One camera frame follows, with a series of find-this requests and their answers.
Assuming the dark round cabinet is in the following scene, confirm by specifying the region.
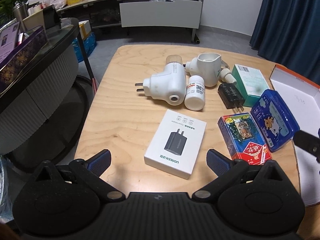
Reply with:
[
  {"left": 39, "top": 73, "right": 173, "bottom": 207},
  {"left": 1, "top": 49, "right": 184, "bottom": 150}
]
[{"left": 0, "top": 17, "right": 97, "bottom": 170}]

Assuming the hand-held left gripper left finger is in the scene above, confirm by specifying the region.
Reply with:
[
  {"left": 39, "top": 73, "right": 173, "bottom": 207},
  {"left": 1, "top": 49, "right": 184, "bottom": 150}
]
[{"left": 32, "top": 149, "right": 125, "bottom": 202}]

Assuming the black charger adapter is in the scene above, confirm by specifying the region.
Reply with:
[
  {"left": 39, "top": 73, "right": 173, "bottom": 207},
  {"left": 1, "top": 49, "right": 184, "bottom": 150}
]
[{"left": 217, "top": 82, "right": 245, "bottom": 113}]

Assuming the white plug-in heater with bottle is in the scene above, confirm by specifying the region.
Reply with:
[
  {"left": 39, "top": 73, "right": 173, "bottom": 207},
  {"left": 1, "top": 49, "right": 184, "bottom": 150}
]
[{"left": 135, "top": 54, "right": 187, "bottom": 106}]

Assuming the clear liquid bottle white cap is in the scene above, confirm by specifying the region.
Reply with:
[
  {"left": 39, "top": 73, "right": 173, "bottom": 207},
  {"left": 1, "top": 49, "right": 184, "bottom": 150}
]
[{"left": 217, "top": 59, "right": 237, "bottom": 84}]

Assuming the blue plastic case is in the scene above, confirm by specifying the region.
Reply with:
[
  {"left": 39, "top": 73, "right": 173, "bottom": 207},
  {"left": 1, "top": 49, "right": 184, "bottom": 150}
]
[{"left": 251, "top": 89, "right": 300, "bottom": 153}]

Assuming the white and yellow cardboard box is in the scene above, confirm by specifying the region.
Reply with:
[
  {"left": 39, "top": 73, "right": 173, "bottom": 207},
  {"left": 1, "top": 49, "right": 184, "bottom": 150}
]
[{"left": 79, "top": 20, "right": 93, "bottom": 40}]

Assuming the green and white box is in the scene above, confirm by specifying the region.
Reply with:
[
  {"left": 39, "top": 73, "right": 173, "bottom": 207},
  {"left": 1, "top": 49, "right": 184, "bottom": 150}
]
[{"left": 231, "top": 64, "right": 271, "bottom": 107}]

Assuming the blue playing card pack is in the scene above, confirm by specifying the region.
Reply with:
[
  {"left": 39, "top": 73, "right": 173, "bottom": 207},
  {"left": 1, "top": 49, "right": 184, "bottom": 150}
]
[{"left": 217, "top": 112, "right": 273, "bottom": 165}]

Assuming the white folding panel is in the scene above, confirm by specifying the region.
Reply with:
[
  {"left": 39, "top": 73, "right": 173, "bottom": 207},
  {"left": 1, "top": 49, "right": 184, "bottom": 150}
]
[{"left": 119, "top": 0, "right": 203, "bottom": 43}]

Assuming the white charger box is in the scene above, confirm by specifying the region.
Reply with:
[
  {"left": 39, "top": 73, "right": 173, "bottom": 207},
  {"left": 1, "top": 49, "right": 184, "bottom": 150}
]
[{"left": 144, "top": 109, "right": 207, "bottom": 180}]

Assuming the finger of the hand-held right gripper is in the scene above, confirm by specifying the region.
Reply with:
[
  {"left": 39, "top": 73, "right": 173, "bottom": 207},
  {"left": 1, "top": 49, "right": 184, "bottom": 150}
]
[{"left": 293, "top": 127, "right": 320, "bottom": 164}]

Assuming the black box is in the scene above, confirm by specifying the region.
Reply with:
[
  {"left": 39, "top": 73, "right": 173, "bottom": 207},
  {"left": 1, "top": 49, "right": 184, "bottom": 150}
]
[{"left": 41, "top": 5, "right": 62, "bottom": 28}]

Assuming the purple and white leaflet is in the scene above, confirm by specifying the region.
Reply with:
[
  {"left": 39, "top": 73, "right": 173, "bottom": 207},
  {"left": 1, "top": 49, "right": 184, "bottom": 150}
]
[{"left": 0, "top": 21, "right": 20, "bottom": 60}]

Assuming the purple tin box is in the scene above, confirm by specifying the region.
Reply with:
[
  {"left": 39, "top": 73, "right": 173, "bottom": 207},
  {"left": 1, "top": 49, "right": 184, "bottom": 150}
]
[{"left": 0, "top": 25, "right": 48, "bottom": 97}]

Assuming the steel thermos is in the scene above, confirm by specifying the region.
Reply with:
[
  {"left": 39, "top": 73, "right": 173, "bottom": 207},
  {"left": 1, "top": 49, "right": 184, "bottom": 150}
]
[{"left": 12, "top": 2, "right": 29, "bottom": 30}]

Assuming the blue plastic bag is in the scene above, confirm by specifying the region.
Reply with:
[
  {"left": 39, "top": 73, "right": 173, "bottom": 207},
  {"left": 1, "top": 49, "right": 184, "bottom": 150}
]
[{"left": 71, "top": 32, "right": 97, "bottom": 63}]

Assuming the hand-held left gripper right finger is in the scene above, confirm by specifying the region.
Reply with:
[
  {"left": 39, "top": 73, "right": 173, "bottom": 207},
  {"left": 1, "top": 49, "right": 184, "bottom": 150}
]
[{"left": 192, "top": 149, "right": 288, "bottom": 202}]

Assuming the white pill bottle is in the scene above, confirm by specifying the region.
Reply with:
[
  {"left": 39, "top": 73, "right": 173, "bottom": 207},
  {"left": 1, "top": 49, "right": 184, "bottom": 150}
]
[{"left": 184, "top": 75, "right": 206, "bottom": 111}]

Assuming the orange cardboard box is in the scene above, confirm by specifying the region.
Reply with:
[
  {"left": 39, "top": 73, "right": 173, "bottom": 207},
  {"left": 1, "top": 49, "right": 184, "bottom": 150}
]
[{"left": 269, "top": 64, "right": 320, "bottom": 208}]

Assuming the large leafy plant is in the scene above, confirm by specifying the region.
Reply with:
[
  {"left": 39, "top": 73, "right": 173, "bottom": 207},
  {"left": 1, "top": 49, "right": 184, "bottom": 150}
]
[{"left": 0, "top": 0, "right": 43, "bottom": 24}]

